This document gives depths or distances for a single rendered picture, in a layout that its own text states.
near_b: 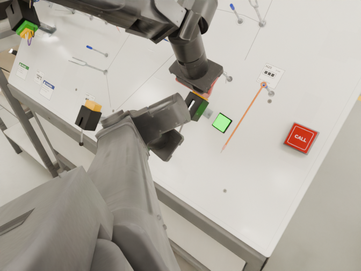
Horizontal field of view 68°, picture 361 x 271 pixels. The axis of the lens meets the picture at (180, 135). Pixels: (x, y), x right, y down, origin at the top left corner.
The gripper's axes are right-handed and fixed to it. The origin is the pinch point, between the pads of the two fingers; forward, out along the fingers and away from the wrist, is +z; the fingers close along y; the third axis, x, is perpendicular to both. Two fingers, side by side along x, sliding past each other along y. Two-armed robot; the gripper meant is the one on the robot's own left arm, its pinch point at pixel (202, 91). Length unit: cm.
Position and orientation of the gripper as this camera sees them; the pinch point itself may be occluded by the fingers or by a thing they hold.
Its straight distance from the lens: 64.5
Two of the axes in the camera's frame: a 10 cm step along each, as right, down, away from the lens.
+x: -6.2, 7.7, -1.6
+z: 2.4, 3.8, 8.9
